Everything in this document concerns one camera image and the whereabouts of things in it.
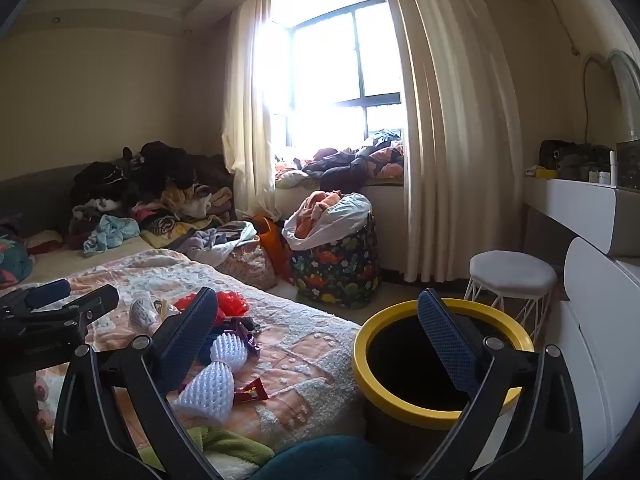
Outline pink patterned fabric bag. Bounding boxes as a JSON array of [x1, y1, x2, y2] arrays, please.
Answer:
[[217, 237, 278, 291]]

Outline white vanity desk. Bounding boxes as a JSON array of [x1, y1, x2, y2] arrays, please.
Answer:
[[522, 177, 640, 258]]

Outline yellow rimmed trash bin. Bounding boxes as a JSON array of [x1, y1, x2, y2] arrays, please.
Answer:
[[352, 299, 536, 461]]

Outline dinosaur print laundry bag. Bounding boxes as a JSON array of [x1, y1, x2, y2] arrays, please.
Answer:
[[290, 212, 381, 308]]

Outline grey bed headboard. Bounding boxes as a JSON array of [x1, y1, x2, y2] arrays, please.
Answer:
[[0, 162, 91, 231]]

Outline white rounded cabinet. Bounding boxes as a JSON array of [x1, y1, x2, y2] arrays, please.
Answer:
[[532, 237, 640, 471]]

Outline peach patterned blanket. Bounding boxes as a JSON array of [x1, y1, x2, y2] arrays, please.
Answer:
[[0, 249, 363, 456]]

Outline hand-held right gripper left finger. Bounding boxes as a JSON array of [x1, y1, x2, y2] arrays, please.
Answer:
[[52, 287, 226, 480]]

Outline green plush cloth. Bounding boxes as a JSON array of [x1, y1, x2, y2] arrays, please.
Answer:
[[137, 425, 276, 480]]

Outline clothes on window sill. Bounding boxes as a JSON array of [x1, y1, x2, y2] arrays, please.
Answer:
[[275, 129, 405, 188]]

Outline curved frame mirror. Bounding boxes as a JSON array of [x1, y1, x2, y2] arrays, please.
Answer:
[[580, 49, 640, 141]]

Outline narrow cream curtain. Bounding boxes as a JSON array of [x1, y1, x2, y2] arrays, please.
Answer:
[[222, 0, 283, 223]]

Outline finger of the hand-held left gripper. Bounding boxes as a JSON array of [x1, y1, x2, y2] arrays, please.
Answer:
[[0, 279, 73, 318], [25, 285, 121, 331]]

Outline dark handbag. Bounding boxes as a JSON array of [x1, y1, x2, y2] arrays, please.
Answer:
[[539, 140, 613, 181]]

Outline white grey garment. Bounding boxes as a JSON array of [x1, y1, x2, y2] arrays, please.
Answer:
[[180, 220, 258, 261]]

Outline light blue cloth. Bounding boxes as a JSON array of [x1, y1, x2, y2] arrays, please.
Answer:
[[82, 215, 141, 257]]

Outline purple patterned snack wrapper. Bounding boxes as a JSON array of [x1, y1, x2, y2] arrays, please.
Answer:
[[220, 317, 261, 358]]

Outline white round stool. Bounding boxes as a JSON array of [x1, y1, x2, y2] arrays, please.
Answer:
[[464, 250, 558, 346]]

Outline pile of clothes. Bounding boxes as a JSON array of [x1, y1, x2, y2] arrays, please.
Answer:
[[67, 142, 236, 251]]

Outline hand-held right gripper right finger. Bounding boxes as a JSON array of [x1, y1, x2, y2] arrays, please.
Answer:
[[415, 287, 583, 480]]

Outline orange bag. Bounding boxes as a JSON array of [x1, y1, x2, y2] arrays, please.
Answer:
[[250, 215, 296, 281]]

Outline red white cloth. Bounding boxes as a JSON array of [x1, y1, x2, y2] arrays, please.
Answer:
[[25, 230, 63, 256]]

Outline white packet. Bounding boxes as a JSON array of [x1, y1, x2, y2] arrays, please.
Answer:
[[129, 296, 161, 333]]

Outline orange towel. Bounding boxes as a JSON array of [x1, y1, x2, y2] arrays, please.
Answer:
[[295, 191, 343, 238]]

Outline teal cushion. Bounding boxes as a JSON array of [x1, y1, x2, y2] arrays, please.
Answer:
[[250, 435, 431, 480]]

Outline window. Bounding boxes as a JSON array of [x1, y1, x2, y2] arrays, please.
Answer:
[[270, 0, 408, 148]]

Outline wide cream curtain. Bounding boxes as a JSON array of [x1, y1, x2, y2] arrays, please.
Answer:
[[375, 0, 526, 283]]

